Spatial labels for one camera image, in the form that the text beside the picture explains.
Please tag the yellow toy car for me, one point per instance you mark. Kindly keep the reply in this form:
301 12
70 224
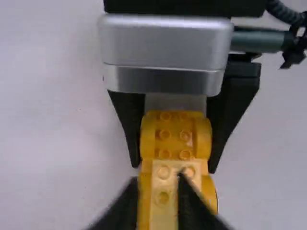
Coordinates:
168 141

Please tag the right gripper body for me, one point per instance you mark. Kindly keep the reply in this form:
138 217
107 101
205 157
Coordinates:
182 6

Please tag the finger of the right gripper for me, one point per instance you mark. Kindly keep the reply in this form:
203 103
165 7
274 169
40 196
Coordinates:
129 124
230 115

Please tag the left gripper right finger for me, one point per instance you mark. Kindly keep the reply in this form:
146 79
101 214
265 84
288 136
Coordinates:
192 210

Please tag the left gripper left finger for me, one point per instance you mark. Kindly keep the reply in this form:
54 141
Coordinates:
124 208

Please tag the pale yellow toy brick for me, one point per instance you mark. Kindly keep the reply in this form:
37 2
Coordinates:
165 189

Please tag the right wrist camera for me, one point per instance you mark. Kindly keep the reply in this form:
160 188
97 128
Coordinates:
163 48

